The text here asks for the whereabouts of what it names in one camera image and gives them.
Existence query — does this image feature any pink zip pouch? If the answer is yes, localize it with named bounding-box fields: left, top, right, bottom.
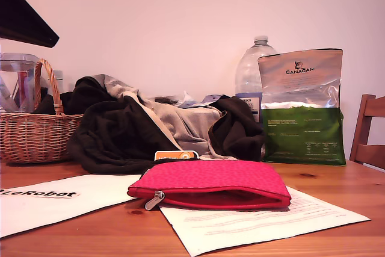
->
left=127, top=159, right=292, bottom=211

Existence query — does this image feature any silver green Canagan bag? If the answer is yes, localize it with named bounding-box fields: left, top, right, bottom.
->
left=257, top=48, right=347, bottom=166

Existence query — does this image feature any clear plastic container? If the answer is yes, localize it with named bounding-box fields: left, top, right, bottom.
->
left=0, top=53, right=42, bottom=113

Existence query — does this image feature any dark brown grey-lined hoodie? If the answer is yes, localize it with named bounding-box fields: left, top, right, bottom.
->
left=33, top=73, right=266, bottom=176

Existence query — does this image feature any crumpled blue white packaging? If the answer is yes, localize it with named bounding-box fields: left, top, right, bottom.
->
left=179, top=90, right=225, bottom=110

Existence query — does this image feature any white LeRobot envelope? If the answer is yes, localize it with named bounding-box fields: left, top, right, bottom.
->
left=0, top=173, right=144, bottom=238

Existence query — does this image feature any orange LeRobot sticker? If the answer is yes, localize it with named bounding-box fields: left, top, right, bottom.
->
left=154, top=150, right=199, bottom=161

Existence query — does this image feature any large clear water bottle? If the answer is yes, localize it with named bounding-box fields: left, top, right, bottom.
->
left=235, top=36, right=279, bottom=125

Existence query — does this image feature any printed white paper sheet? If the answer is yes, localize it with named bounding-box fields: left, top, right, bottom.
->
left=158, top=186, right=371, bottom=257

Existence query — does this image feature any wooden chair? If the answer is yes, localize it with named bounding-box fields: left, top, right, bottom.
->
left=349, top=93, right=385, bottom=171

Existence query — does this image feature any wicker basket with handle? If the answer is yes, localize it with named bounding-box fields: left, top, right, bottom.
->
left=0, top=58, right=85, bottom=164

